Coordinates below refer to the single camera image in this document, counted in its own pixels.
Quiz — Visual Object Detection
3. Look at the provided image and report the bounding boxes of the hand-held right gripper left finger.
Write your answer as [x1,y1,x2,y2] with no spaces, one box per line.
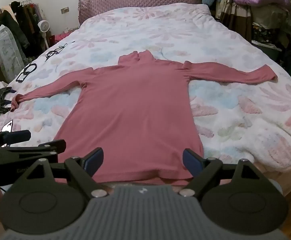
[22,147,110,198]

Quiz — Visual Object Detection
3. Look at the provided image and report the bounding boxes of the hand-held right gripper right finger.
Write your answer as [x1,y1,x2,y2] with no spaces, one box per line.
[179,149,269,198]

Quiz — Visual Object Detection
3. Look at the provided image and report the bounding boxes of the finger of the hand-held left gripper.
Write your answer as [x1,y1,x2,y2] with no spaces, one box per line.
[0,140,66,167]
[0,129,32,147]

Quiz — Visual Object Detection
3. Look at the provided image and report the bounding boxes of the pink turtleneck sweater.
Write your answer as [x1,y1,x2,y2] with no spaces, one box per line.
[10,50,278,187]

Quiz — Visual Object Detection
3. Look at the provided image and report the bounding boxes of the dark hanging clothes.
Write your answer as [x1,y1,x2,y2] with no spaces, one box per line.
[0,1,47,58]

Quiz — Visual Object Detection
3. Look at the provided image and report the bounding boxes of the pile of dark clothes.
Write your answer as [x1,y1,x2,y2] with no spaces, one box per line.
[250,4,291,63]

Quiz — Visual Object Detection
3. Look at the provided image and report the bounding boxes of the clear bag of bedding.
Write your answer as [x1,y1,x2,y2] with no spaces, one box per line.
[0,25,26,83]

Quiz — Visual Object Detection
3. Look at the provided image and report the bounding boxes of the magenta cloth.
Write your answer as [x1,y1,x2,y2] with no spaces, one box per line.
[54,31,73,43]

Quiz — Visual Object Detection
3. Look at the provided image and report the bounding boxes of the white standing fan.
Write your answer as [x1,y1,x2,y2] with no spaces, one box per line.
[37,20,51,49]

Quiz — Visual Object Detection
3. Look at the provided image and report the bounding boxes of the white floral fleece blanket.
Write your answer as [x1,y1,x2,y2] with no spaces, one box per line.
[0,2,291,180]

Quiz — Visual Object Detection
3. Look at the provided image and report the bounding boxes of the brown striped curtain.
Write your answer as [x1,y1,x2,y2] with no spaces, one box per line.
[219,0,252,43]

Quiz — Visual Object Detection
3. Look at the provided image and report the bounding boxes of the black strap loops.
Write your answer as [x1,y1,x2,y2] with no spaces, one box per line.
[16,63,37,83]

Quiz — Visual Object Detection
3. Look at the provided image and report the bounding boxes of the black cable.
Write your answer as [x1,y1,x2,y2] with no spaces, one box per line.
[45,41,75,62]

